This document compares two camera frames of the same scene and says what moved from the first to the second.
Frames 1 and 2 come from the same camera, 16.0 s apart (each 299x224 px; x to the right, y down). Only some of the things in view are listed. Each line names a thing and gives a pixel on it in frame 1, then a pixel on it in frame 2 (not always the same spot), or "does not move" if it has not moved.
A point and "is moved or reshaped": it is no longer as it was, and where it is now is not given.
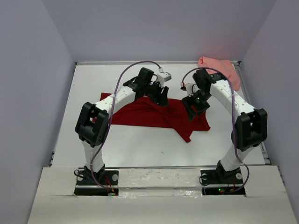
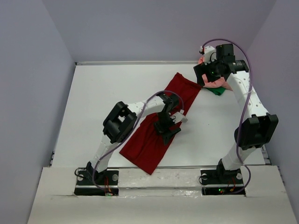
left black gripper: [160, 99] → [167, 135]
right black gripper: [188, 101] → [202, 69]
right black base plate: [220, 182] does not move
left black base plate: [104, 183] does not move
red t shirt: [144, 111] is moved or reshaped
